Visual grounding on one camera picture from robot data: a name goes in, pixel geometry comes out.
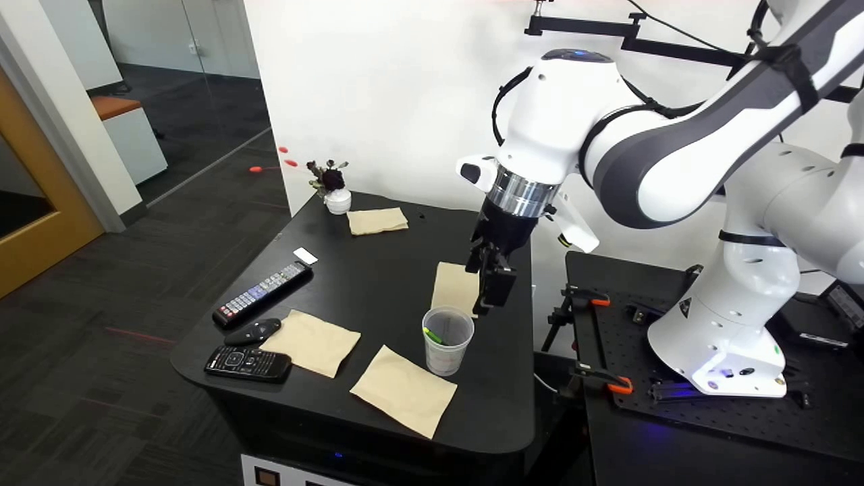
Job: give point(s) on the short black remote control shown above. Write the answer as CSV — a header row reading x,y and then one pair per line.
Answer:
x,y
246,363

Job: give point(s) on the long black remote control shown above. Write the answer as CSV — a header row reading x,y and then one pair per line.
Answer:
x,y
261,295

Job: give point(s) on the translucent plastic cup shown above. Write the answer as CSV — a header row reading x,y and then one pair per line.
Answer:
x,y
446,347

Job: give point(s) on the green pen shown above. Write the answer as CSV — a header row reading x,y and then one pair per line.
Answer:
x,y
438,337

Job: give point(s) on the orange black clamp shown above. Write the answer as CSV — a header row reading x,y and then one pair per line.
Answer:
x,y
583,300
598,382

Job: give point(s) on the white bench with wooden top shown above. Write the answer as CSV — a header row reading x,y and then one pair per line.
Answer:
x,y
134,136

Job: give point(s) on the small white card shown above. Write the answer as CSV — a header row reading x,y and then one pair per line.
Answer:
x,y
305,258

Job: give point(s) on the small black key fob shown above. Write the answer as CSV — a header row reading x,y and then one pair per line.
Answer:
x,y
254,333

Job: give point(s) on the crumpled pale paper napkin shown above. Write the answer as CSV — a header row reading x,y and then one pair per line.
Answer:
x,y
402,393

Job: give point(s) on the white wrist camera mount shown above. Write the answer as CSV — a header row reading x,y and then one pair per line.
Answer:
x,y
575,231

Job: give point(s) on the flat pale paper napkin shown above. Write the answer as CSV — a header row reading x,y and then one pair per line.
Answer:
x,y
312,343

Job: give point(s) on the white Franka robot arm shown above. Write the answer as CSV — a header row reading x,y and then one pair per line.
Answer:
x,y
720,151

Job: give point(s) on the black perforated breadboard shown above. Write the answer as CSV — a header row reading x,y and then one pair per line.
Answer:
x,y
811,395

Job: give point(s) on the yellow wooden door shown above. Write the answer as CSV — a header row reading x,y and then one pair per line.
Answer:
x,y
35,217

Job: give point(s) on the beige paper napkin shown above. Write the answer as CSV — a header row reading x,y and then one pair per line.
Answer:
x,y
377,223
452,286

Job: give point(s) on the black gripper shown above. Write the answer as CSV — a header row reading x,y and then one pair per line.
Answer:
x,y
509,228

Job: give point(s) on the black metal overhead frame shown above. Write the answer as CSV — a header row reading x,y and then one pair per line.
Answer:
x,y
648,42

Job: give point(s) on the round white vase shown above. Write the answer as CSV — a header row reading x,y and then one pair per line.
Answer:
x,y
338,200

